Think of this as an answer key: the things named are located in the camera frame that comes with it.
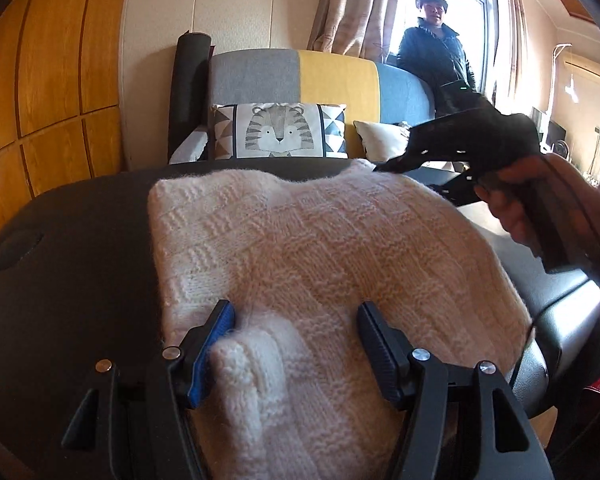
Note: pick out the small desk fan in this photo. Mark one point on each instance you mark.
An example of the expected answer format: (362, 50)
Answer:
(561, 148)

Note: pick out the plain beige curtain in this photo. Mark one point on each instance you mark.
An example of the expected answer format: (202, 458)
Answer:
(510, 20)

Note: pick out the black monitor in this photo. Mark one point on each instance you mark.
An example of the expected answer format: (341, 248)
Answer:
(540, 120)

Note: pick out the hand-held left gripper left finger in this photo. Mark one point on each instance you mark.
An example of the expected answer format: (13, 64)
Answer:
(210, 355)

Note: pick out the person's right hand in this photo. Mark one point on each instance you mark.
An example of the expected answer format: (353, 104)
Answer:
(510, 205)

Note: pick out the patterned beige curtain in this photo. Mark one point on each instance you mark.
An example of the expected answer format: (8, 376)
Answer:
(350, 5)

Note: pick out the cream knit sweater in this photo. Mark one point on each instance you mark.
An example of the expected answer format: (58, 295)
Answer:
(305, 250)

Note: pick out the grey yellow blue sofa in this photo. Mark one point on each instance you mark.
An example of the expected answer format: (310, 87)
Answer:
(260, 75)

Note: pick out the wall air conditioner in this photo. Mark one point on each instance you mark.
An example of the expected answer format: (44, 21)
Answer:
(587, 69)

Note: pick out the white floor lamp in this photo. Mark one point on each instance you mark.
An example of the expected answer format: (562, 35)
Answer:
(555, 85)

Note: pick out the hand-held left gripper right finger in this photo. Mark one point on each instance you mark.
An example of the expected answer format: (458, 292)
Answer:
(380, 360)

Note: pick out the rolled black mat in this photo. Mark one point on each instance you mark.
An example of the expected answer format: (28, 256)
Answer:
(187, 85)

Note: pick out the deer print cushion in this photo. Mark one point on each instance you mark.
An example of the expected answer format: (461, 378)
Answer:
(380, 137)

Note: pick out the wooden wardrobe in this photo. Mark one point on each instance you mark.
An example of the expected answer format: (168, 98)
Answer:
(55, 85)

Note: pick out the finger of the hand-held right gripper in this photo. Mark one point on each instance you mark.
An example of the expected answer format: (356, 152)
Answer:
(440, 140)
(460, 187)

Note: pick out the tiger print cushion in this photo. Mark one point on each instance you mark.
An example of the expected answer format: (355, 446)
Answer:
(280, 130)

